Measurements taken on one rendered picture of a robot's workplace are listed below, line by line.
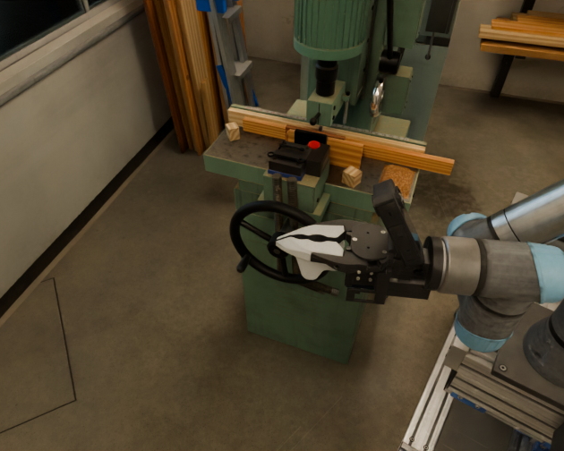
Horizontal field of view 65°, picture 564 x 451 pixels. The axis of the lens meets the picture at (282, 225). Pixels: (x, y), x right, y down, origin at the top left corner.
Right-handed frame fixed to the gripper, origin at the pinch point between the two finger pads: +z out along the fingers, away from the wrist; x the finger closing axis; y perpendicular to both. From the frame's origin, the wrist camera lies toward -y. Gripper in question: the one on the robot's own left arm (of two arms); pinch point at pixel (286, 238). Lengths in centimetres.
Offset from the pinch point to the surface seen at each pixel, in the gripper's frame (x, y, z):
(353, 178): 55, 24, -11
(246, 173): 62, 29, 19
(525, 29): 249, 34, -112
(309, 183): 48, 22, 0
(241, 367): 56, 118, 24
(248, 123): 78, 21, 21
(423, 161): 66, 24, -30
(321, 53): 62, -5, -1
